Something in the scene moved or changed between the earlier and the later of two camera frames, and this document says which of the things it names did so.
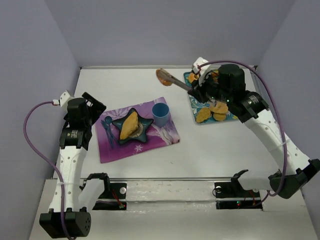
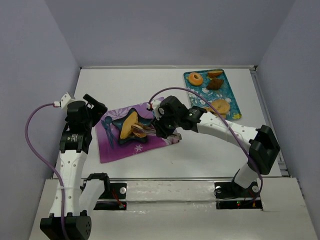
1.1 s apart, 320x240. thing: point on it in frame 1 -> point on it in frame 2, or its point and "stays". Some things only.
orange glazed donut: [192, 77] stays
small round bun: [164, 82] -> [138, 131]
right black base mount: [231, 195] stays
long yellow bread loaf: [129, 124] stays
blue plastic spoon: [108, 120] stays
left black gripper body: [94, 104] stays
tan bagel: [220, 107] stays
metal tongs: [174, 80] -> [175, 138]
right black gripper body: [198, 92] -> [160, 128]
